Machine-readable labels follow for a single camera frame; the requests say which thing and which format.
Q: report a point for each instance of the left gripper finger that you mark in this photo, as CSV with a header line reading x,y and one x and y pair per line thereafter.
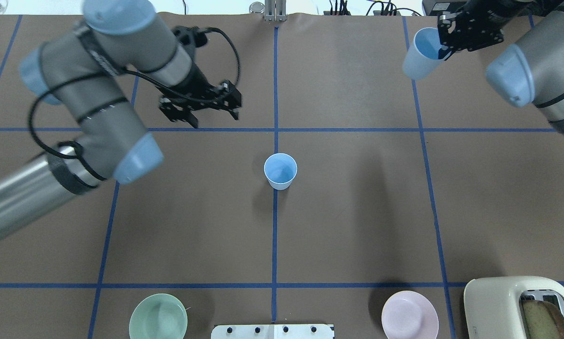
x,y
233,110
188,117

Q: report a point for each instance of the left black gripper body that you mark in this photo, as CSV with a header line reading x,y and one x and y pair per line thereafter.
x,y
195,83

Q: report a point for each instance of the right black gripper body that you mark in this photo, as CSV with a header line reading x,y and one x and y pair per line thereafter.
x,y
485,23

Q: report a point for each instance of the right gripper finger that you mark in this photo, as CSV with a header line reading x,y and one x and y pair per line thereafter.
x,y
446,50
444,32

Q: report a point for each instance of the blue cup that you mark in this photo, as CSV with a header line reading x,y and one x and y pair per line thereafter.
x,y
421,58
280,169

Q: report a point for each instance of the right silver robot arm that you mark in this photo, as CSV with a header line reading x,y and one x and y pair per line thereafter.
x,y
529,71

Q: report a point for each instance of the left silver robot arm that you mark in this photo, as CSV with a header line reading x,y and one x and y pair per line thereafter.
x,y
79,70

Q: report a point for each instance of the green bowl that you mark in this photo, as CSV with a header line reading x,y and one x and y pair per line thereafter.
x,y
159,316

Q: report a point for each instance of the cream toaster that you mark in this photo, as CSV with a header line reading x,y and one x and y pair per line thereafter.
x,y
492,305

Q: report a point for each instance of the pink bowl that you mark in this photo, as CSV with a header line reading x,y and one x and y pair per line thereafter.
x,y
409,315

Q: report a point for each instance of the bread slice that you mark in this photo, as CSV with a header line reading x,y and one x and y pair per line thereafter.
x,y
542,320

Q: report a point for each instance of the aluminium frame post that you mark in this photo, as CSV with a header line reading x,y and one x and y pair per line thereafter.
x,y
275,10

